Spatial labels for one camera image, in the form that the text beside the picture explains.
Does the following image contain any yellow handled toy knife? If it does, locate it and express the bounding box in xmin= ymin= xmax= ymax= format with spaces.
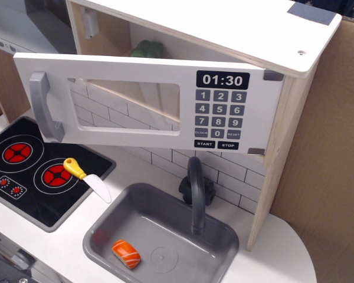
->
xmin=63 ymin=157 xmax=112 ymax=203

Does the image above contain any brown cardboard panel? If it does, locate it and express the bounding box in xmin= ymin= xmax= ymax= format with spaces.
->
xmin=271 ymin=18 xmax=354 ymax=282

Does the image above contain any grey tape patch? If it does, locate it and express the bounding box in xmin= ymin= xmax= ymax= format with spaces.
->
xmin=287 ymin=2 xmax=336 ymax=25

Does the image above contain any orange salmon sushi toy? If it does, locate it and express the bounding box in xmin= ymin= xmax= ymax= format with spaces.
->
xmin=111 ymin=239 xmax=141 ymax=269

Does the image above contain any grey range hood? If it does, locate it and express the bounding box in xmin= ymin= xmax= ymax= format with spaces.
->
xmin=0 ymin=1 xmax=77 ymax=54

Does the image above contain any grey oven front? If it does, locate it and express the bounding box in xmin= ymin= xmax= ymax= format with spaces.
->
xmin=0 ymin=233 xmax=69 ymax=282

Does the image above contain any dark grey toy faucet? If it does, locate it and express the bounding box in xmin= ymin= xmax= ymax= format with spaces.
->
xmin=179 ymin=157 xmax=216 ymax=236

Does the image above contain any green toy vegetable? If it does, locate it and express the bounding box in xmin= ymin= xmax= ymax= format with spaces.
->
xmin=130 ymin=40 xmax=164 ymax=58

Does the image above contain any grey toy sink basin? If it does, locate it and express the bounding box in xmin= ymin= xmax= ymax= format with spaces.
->
xmin=83 ymin=183 xmax=239 ymax=282

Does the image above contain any black toy stove top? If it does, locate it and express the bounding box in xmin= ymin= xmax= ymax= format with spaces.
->
xmin=0 ymin=117 xmax=116 ymax=232

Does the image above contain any white toy microwave door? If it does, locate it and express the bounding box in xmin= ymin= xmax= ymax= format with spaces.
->
xmin=14 ymin=53 xmax=284 ymax=154

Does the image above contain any wooden microwave cabinet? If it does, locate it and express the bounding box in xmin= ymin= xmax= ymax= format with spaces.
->
xmin=67 ymin=1 xmax=341 ymax=250

